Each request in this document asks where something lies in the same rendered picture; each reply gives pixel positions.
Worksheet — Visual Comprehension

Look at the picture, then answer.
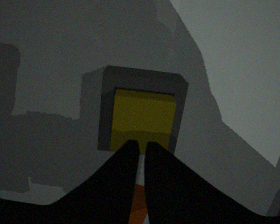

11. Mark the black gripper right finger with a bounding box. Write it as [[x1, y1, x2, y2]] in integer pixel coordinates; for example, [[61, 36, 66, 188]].
[[144, 141, 280, 224]]

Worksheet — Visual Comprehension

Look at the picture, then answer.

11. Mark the orange block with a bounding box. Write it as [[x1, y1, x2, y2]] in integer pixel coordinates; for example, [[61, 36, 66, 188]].
[[128, 184, 148, 224]]

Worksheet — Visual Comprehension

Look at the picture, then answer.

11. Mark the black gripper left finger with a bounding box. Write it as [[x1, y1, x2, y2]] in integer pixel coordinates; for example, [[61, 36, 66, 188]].
[[0, 139, 140, 224]]

